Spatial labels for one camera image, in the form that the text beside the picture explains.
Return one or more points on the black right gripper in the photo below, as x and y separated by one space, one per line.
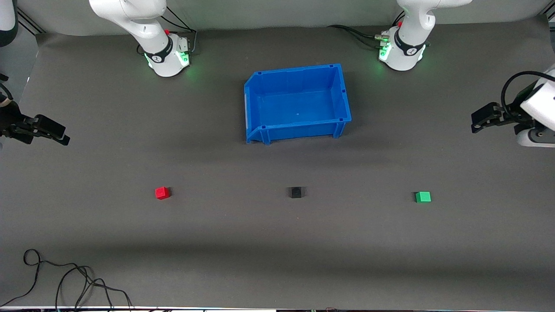
9 122

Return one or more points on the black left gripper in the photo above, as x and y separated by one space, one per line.
512 116

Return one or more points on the small green cube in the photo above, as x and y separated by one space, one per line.
423 197

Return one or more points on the small red cube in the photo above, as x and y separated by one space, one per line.
161 193

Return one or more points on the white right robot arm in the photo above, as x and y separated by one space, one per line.
147 26

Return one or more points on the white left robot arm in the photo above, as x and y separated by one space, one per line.
407 52

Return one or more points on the small black cube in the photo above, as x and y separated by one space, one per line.
295 192

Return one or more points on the blue plastic storage bin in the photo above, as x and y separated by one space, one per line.
299 104

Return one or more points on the dark grey table mat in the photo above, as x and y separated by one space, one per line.
277 242

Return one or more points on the black aluminium frame rail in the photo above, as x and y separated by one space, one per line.
30 21

